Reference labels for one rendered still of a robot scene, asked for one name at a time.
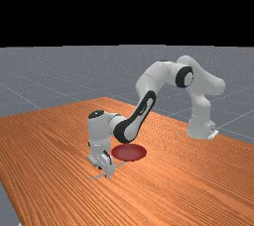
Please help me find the grey fork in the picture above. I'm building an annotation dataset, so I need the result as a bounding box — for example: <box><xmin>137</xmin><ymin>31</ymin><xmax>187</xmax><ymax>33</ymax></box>
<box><xmin>86</xmin><ymin>161</ymin><xmax>128</xmax><ymax>181</ymax></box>

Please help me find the red plate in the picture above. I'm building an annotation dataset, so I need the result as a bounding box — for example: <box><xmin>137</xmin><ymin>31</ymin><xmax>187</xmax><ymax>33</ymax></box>
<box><xmin>110</xmin><ymin>143</ymin><xmax>148</xmax><ymax>163</ymax></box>

